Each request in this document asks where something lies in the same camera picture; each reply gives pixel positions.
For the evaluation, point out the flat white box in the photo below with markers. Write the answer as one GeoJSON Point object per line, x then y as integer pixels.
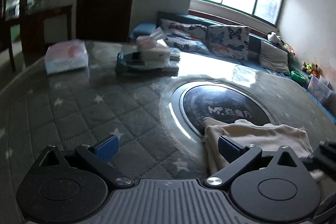
{"type": "Point", "coordinates": [175, 54]}

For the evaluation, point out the butterfly pillow right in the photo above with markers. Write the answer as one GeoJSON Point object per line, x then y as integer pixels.
{"type": "Point", "coordinates": [229, 41]}

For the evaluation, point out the green bowl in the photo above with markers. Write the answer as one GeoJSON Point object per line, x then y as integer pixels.
{"type": "Point", "coordinates": [298, 78]}

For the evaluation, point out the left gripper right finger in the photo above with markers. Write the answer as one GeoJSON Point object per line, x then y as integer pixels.
{"type": "Point", "coordinates": [281, 168]}

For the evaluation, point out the round black induction cooker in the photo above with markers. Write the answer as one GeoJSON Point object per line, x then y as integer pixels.
{"type": "Point", "coordinates": [187, 100]}

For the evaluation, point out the small plush toys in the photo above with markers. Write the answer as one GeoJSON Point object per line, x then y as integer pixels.
{"type": "Point", "coordinates": [311, 69]}

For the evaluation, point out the blue sofa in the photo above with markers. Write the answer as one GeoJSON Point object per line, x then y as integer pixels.
{"type": "Point", "coordinates": [256, 38]}

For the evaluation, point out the pink wet wipes pack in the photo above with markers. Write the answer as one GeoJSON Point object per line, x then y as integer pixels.
{"type": "Point", "coordinates": [66, 56]}

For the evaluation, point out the white tissue box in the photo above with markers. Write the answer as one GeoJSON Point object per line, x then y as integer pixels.
{"type": "Point", "coordinates": [152, 47]}

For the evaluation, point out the dark wooden cabinet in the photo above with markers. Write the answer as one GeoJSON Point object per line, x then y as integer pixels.
{"type": "Point", "coordinates": [36, 24]}

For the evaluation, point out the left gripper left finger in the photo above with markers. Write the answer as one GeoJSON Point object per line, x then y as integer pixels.
{"type": "Point", "coordinates": [90, 158]}

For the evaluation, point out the clear plastic storage box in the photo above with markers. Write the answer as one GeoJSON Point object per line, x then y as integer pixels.
{"type": "Point", "coordinates": [320, 91]}

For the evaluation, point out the panda plush toy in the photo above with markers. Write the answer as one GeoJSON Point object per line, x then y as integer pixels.
{"type": "Point", "coordinates": [275, 39]}

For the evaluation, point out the grey plain cushion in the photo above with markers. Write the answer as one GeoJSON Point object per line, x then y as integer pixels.
{"type": "Point", "coordinates": [273, 58]}

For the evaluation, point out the cream garment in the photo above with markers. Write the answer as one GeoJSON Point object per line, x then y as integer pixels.
{"type": "Point", "coordinates": [268, 137]}

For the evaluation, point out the grey quilted star tablecloth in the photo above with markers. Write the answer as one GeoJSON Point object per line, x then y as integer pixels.
{"type": "Point", "coordinates": [88, 105]}

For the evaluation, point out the butterfly pillow left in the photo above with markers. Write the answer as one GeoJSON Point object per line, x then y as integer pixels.
{"type": "Point", "coordinates": [185, 37]}

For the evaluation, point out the butterfly pillow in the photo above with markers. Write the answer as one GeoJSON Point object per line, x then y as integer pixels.
{"type": "Point", "coordinates": [185, 37]}
{"type": "Point", "coordinates": [229, 41]}

